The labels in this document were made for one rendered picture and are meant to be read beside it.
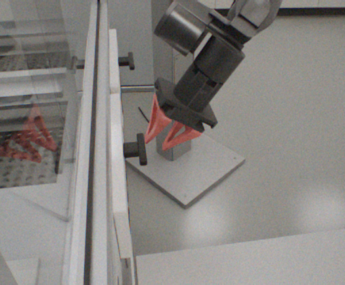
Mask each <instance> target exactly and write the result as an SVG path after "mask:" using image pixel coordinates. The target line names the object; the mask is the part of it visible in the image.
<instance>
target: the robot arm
mask: <svg viewBox="0 0 345 285"><path fill-rule="evenodd" d="M281 4H282V0H233V2H232V5H231V7H230V9H229V11H228V16H227V19H225V17H223V16H222V15H220V13H217V11H216V10H214V9H210V8H209V7H207V6H206V5H203V4H202V3H201V2H200V1H197V0H175V1H173V3H172V4H171V5H170V6H169V8H168V9H167V10H166V12H165V13H164V15H163V16H162V17H161V20H160V21H159V23H158V24H157V27H156V28H155V31H154V33H153V34H154V35H156V36H157V37H158V38H160V39H162V40H163V41H164V42H165V43H167V44H169V46H172V48H173V49H175V50H177V51H178V52H179V53H181V54H182V55H183V56H184V57H187V55H188V53H189V52H190V53H191V54H194V52H195V51H196V50H197V48H198V47H199V46H200V44H201V42H202V41H203V40H204V38H205V36H206V35H207V34H208V32H210V33H211V34H212V36H211V37H210V38H209V40H208V41H207V43H205V46H203V48H202V49H201V51H200V52H199V54H197V57H196V58H195V59H194V61H193V62H192V64H191V65H190V66H189V68H188V69H187V70H186V72H185V74H183V76H182V77H181V78H180V80H179V82H178V83H177V84H176V85H175V84H173V83H172V82H170V81H167V80H165V79H164V78H162V77H158V78H157V79H156V82H154V85H155V89H156V90H157V91H156V93H155V94H154V95H153V103H152V112H151V116H150V122H149V125H148V129H147V131H146V135H145V137H144V142H145V143H146V144H148V143H149V142H150V141H151V140H152V139H154V138H155V137H156V135H158V134H159V133H160V131H161V130H163V129H164V128H165V127H166V126H168V124H169V123H170V122H171V121H172V120H175V123H174V124H173V126H172V128H171V130H170V131H169V133H168V135H167V137H166V139H165V140H164V143H163V145H162V147H163V150H164V151H166V150H168V149H170V148H172V147H174V146H176V145H178V144H180V143H184V142H186V141H188V140H191V139H194V138H197V137H200V135H202V133H203V132H204V131H205V128H204V126H203V124H202V122H203V123H205V124H207V125H209V126H210V127H211V129H213V128H214V127H215V126H216V125H217V124H218V120H217V118H216V116H215V115H214V111H213V110H212V108H211V106H210V104H209V102H211V100H212V99H213V97H214V96H215V95H216V94H217V93H218V91H219V90H220V89H221V88H222V86H223V85H224V83H226V81H227V80H228V78H230V76H231V75H232V74H233V72H234V70H236V68H237V67H238V66H239V65H240V63H241V62H242V60H243V59H244V58H245V54H244V53H243V52H242V49H243V47H244V44H245V43H247V42H248V41H249V40H250V39H252V37H254V36H256V35H257V34H258V33H261V32H262V31H263V30H264V29H267V28H268V27H269V26H270V25H271V24H272V22H274V20H275V17H276V15H277V13H278V10H279V7H280V6H281ZM183 126H185V131H184V132H183V133H181V134H180V135H178V136H177V137H176V138H173V137H174V136H175V135H176V133H177V132H178V131H179V130H181V128H182V127H183Z"/></svg>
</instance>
